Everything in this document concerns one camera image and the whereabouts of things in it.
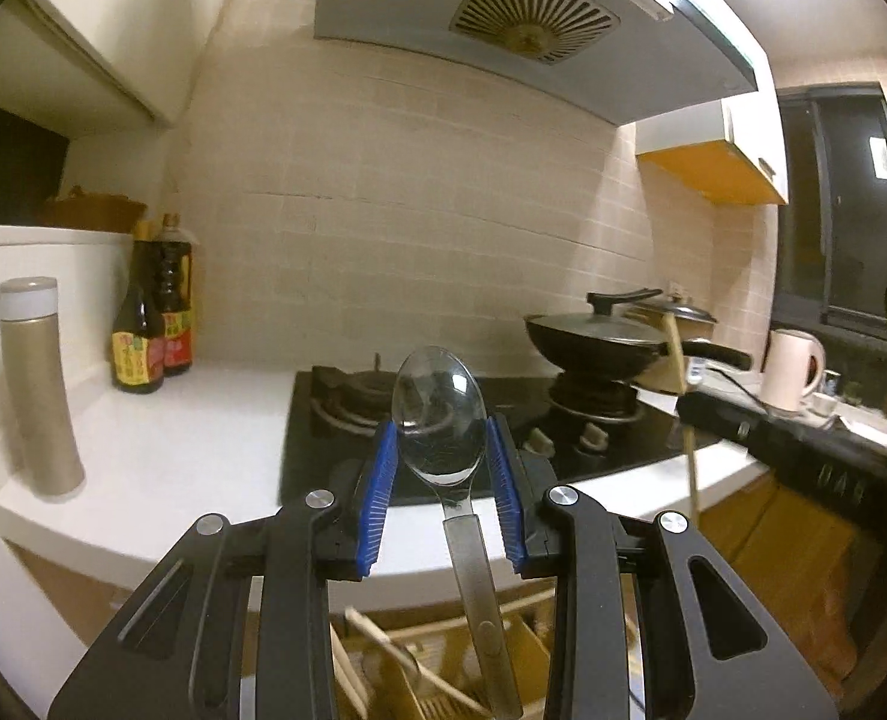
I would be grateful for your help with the beige slatted utensil basket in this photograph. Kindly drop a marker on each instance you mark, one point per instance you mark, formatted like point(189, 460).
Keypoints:
point(522, 637)

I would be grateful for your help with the black wok with lid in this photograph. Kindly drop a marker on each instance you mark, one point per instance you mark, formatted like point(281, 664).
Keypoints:
point(593, 345)

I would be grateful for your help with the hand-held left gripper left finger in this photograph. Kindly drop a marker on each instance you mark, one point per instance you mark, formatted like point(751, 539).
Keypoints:
point(376, 502)

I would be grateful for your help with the white and orange wall cabinet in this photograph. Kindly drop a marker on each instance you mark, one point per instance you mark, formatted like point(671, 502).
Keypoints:
point(743, 157)

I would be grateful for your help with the metal pot with lid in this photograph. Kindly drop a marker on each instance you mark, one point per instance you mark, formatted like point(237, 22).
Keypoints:
point(687, 313)

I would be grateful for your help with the small dark sauce bottle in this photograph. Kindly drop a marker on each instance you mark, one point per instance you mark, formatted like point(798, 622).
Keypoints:
point(137, 345)

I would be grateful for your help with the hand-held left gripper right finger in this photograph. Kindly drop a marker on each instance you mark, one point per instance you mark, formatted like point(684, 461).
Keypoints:
point(507, 502)

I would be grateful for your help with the tall dark sauce bottle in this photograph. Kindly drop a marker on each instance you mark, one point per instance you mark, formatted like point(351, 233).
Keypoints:
point(177, 315)

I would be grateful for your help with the grey range hood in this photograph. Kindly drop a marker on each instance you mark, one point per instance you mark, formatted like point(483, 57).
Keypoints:
point(563, 15)

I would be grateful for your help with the gold thermos bottle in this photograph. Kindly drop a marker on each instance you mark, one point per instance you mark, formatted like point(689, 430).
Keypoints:
point(38, 390)

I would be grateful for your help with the white electric kettle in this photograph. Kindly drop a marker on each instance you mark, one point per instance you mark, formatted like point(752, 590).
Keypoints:
point(788, 371)

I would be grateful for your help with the wooden spatula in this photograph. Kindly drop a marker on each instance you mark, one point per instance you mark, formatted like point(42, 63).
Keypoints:
point(672, 360)

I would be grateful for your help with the wooden base cabinet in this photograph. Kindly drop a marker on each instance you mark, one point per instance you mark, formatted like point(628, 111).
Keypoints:
point(781, 562)

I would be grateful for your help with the tan wooden chopstick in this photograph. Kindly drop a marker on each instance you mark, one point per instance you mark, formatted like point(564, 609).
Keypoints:
point(692, 480)

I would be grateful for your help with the clear plastic spoon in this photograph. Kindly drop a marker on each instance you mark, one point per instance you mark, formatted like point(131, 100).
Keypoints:
point(440, 405)

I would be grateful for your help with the black gas stove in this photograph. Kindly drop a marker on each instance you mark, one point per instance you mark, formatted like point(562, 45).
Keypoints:
point(323, 465)

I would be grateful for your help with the brown bowl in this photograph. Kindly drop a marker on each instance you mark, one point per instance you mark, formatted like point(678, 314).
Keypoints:
point(95, 211)

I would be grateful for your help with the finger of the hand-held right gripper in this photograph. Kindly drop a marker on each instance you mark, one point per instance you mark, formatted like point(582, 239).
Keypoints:
point(728, 420)

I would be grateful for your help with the dark window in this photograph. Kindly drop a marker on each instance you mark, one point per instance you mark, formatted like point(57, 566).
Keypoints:
point(833, 225)

